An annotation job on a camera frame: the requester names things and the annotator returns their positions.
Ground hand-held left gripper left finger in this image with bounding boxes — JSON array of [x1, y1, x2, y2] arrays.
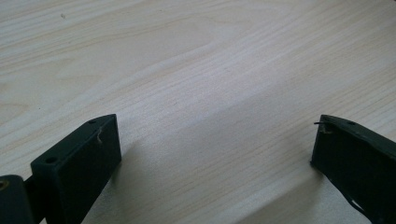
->
[[30, 113, 122, 224]]

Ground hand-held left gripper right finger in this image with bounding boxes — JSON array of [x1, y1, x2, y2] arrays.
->
[[310, 114, 396, 224]]

